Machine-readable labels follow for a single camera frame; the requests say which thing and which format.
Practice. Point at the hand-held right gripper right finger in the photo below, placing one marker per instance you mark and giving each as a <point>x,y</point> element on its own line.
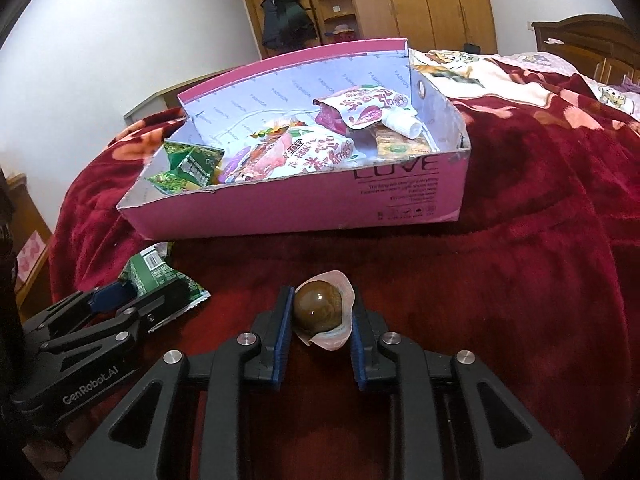
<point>357,347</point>

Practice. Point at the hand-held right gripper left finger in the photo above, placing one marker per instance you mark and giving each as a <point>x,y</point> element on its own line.
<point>282,340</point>

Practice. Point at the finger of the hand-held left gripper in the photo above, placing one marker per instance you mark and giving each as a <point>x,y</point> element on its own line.
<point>107,295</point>
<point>155,310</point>

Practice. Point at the green snack packet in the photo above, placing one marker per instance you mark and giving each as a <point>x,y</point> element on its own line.
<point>187,165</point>
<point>155,270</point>

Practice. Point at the brown egg clear packet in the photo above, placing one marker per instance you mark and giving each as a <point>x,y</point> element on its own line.
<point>317,305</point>

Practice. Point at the pink cardboard box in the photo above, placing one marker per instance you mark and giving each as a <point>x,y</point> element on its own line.
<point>300,205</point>

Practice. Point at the yellow cracker packet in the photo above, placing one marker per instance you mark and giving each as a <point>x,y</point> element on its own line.
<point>400,146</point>

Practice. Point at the capped pink jelly pouch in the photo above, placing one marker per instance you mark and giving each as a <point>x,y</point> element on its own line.
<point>362,110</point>

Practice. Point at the wooden bedside cabinet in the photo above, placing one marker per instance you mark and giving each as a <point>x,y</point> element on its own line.
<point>27,230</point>

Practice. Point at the red floral blanket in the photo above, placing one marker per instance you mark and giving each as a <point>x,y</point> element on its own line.
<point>525,260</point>

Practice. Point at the low grey shelf unit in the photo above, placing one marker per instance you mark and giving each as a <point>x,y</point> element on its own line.
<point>150,102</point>

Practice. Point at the red hat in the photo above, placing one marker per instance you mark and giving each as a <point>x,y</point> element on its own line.
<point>342,34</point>

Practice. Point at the dark hanging coat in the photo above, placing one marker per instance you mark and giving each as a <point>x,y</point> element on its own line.
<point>285,20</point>

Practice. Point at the small black object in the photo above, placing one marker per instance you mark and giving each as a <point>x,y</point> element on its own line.
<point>470,48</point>

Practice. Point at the wooden wardrobe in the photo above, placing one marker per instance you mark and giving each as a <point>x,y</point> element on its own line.
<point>430,0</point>

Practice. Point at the wooden bed headboard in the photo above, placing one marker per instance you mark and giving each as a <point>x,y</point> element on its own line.
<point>585,42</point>

